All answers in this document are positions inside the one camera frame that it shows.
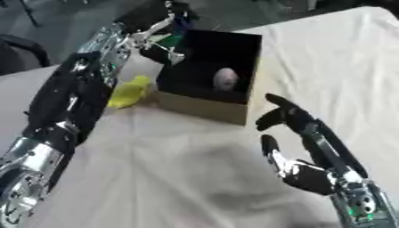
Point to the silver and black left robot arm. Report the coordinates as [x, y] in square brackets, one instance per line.
[67, 98]

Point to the pale pink egg-shaped toy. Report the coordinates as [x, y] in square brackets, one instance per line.
[225, 79]

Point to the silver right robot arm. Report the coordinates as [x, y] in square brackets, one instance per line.
[366, 205]

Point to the black tripod leg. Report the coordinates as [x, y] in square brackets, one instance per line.
[29, 12]

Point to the yellow soft toy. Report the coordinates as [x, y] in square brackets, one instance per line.
[130, 92]

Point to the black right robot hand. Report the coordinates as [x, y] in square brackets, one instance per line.
[312, 175]

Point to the green toy block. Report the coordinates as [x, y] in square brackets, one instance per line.
[167, 39]

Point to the black chair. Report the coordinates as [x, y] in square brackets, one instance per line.
[21, 53]

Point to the cardboard box with black inside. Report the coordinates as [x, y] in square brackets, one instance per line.
[208, 59]

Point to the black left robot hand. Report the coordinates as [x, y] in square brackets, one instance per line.
[156, 13]

